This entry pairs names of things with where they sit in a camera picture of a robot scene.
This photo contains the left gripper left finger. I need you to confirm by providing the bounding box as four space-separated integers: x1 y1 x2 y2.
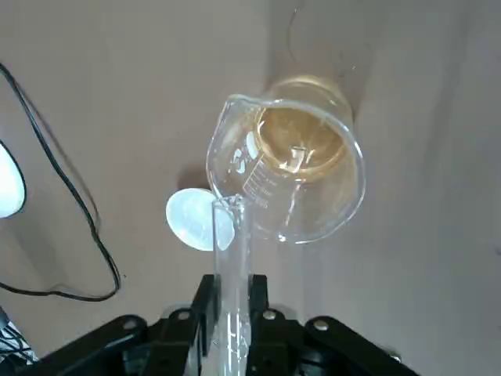
17 273 216 376

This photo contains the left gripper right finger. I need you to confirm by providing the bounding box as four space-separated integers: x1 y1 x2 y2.
250 273 422 376

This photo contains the clear glass test tube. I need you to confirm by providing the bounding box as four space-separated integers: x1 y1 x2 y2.
211 194 252 376

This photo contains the glass beaker with amber liquid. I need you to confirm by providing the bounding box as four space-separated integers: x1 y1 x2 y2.
205 75 368 246

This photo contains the white desk lamp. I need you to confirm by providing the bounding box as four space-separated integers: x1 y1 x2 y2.
0 139 28 219

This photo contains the black lamp cable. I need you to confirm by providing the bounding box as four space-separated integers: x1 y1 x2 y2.
0 61 121 303

